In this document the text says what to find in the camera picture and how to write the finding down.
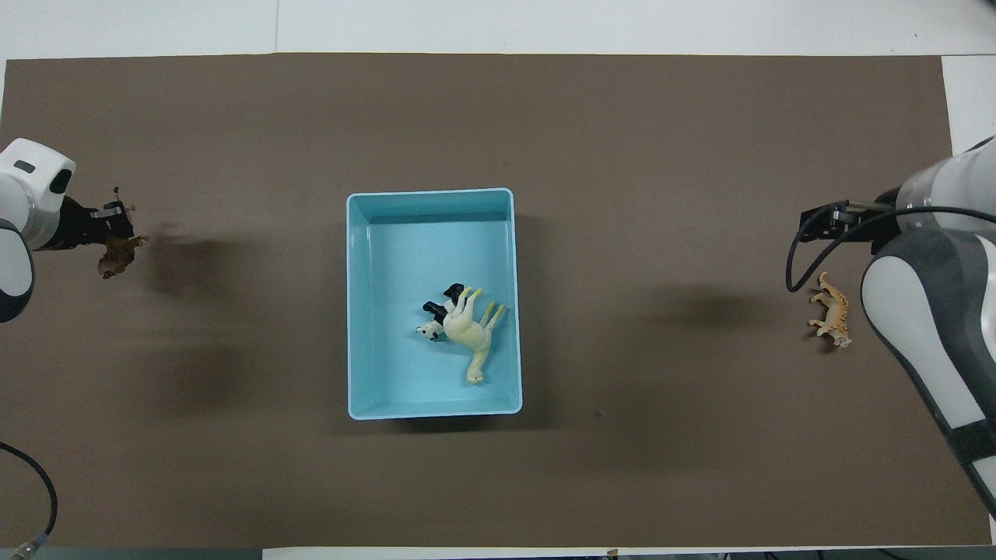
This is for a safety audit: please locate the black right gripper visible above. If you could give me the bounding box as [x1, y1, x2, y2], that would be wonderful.
[798, 198, 905, 244]

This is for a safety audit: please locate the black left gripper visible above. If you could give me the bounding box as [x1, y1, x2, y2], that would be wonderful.
[35, 196, 135, 252]

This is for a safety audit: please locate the brown animal toy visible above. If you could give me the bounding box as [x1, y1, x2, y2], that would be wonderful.
[96, 186, 150, 280]

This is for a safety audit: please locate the black and white panda toy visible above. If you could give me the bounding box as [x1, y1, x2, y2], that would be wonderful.
[414, 283, 466, 341]

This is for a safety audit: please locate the cream llama toy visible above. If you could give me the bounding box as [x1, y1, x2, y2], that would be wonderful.
[441, 286, 508, 387]

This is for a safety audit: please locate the light blue plastic storage box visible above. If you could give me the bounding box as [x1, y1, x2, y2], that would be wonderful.
[345, 187, 524, 422]

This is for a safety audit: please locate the orange tiger toy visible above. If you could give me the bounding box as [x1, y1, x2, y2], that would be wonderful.
[808, 271, 853, 349]

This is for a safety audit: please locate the brown table mat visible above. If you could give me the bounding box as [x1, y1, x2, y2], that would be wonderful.
[0, 53, 992, 549]

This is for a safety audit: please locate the black arm strap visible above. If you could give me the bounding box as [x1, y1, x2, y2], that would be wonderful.
[945, 420, 996, 469]

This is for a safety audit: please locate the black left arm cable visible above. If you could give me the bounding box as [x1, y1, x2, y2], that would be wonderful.
[0, 441, 60, 558]

